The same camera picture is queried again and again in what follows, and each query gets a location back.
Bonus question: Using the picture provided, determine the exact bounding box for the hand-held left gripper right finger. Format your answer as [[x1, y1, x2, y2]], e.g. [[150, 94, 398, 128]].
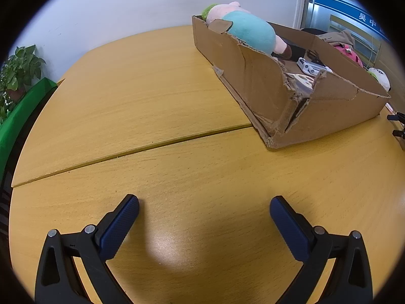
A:
[[270, 196, 374, 304]]

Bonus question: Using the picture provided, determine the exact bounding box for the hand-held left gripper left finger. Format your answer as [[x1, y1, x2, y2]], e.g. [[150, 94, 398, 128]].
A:
[[34, 194, 140, 304]]

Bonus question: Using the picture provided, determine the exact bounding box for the torn cardboard box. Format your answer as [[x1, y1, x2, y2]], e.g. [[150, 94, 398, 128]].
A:
[[191, 15, 392, 149]]

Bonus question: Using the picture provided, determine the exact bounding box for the wooden desktop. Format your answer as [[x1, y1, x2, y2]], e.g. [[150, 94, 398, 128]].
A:
[[9, 25, 405, 304]]

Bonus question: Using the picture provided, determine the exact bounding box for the white and green plush toy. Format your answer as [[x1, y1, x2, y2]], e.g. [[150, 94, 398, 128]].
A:
[[367, 67, 392, 92]]

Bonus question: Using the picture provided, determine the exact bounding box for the pink plush toy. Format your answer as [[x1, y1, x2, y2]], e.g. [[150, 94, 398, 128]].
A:
[[334, 44, 364, 68]]

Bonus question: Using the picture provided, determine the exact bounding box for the beige and black cloth pouch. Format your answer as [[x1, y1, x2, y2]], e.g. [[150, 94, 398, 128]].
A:
[[300, 28, 356, 49]]

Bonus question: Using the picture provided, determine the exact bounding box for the light grey folding phone stand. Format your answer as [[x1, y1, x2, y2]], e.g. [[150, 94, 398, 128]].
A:
[[297, 58, 333, 76]]

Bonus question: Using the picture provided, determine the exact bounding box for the small white plastic object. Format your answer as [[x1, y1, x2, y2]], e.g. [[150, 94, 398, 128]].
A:
[[286, 73, 317, 91]]

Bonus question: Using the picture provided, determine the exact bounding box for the small black object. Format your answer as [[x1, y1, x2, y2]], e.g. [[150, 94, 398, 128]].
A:
[[305, 49, 321, 65]]

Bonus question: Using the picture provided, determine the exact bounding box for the blue window sign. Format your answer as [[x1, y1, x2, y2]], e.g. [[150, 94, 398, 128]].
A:
[[308, 0, 393, 43]]

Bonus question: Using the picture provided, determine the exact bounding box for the pink and teal plush pig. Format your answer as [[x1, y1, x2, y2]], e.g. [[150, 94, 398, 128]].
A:
[[201, 1, 293, 59]]

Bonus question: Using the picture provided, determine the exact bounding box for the large potted green plant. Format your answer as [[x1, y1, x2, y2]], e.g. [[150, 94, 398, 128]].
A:
[[2, 45, 46, 102]]

